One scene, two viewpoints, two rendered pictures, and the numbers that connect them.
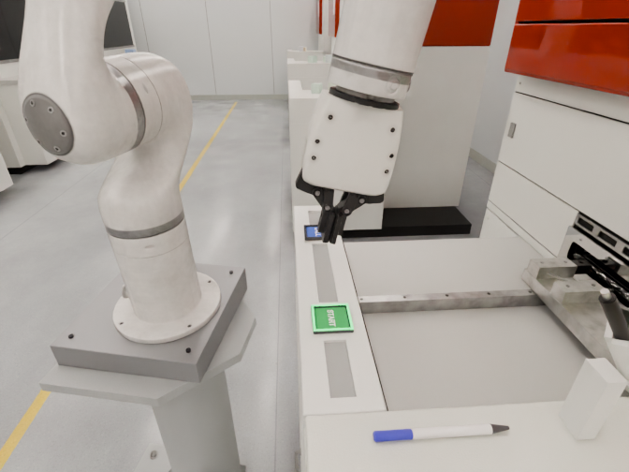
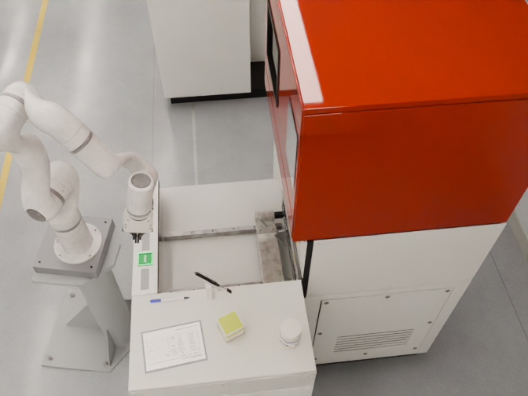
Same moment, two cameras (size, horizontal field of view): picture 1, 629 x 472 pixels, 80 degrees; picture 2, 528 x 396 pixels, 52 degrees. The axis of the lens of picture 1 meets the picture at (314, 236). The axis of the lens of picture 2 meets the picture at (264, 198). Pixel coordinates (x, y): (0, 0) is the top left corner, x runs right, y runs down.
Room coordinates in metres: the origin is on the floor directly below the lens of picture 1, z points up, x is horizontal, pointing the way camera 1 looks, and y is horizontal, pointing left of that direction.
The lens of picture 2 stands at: (-0.69, -0.41, 2.75)
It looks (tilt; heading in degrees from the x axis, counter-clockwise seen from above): 52 degrees down; 357
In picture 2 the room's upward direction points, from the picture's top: 1 degrees clockwise
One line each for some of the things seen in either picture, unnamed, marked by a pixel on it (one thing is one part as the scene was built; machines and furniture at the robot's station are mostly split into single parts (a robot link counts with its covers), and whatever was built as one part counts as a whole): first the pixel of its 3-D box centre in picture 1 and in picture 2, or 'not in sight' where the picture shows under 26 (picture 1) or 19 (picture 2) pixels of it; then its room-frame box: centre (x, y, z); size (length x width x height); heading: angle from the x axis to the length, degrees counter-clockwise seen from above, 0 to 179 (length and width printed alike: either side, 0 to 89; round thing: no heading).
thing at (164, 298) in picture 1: (158, 265); (71, 232); (0.55, 0.27, 0.96); 0.19 x 0.19 x 0.18
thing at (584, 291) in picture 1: (577, 291); (266, 232); (0.57, -0.50, 0.89); 0.08 x 0.03 x 0.03; 94
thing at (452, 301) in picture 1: (466, 300); (223, 232); (0.61, -0.31, 0.84); 0.50 x 0.02 x 0.03; 94
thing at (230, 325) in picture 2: not in sight; (230, 326); (0.11, -0.35, 1.00); 0.07 x 0.07 x 0.07; 28
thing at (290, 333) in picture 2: not in sight; (290, 333); (0.07, -0.55, 1.01); 0.07 x 0.07 x 0.10
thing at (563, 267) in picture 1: (551, 267); (264, 216); (0.65, -0.49, 0.89); 0.08 x 0.03 x 0.03; 94
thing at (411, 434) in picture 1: (442, 432); (170, 299); (0.24, -0.13, 0.97); 0.14 x 0.01 x 0.01; 94
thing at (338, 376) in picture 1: (323, 302); (148, 241); (0.54, -0.02, 0.89); 0.55 x 0.09 x 0.14; 4
